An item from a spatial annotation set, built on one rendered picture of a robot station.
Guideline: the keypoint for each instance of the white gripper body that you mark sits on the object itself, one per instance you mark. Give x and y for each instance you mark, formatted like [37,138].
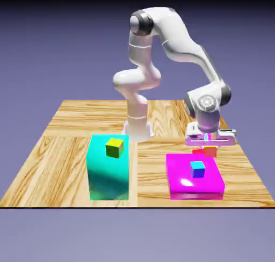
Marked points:
[193,142]

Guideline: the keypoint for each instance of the small red cube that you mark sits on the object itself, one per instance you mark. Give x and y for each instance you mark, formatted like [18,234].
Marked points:
[210,152]

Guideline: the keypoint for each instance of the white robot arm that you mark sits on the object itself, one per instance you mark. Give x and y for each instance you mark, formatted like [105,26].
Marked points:
[140,58]

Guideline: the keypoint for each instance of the small blue cube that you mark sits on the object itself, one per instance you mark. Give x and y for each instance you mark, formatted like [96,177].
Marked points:
[197,170]

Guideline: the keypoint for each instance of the small yellow cube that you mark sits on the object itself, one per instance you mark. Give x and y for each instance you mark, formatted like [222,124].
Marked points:
[114,148]

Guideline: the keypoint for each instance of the large magenta box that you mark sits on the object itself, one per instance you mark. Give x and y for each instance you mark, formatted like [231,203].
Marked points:
[206,186]

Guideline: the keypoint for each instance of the large cyan box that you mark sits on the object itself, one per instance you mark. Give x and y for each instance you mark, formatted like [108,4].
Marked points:
[105,176]

